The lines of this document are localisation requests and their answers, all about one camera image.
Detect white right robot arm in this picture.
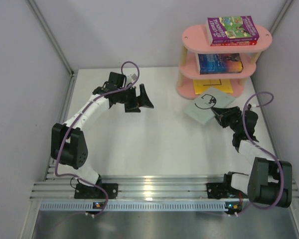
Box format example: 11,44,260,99
211,107,292,208

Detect blue Jane Eyre book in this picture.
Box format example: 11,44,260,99
195,53,244,75

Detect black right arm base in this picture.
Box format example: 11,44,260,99
206,172,250,199

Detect aluminium mounting rail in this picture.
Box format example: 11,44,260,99
29,164,299,200

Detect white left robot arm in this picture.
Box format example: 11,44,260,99
51,72,154,198

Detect perforated grey cable duct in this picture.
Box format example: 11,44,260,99
40,201,240,212

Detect yellow hangman book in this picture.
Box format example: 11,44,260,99
193,79,234,95

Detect grey-green file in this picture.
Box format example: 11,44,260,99
184,87,235,125

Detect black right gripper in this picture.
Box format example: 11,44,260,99
212,106,242,133

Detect purple 117-Storey Treehouse book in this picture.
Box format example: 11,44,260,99
205,15,259,44

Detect pink three-tier shelf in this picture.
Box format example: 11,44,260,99
177,24,273,99

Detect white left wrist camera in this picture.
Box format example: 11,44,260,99
127,74,138,82

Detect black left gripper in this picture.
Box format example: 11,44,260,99
117,84,152,113

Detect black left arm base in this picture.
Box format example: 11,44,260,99
70,177,118,199

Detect red 13-Storey Treehouse book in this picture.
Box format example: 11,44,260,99
210,41,257,47

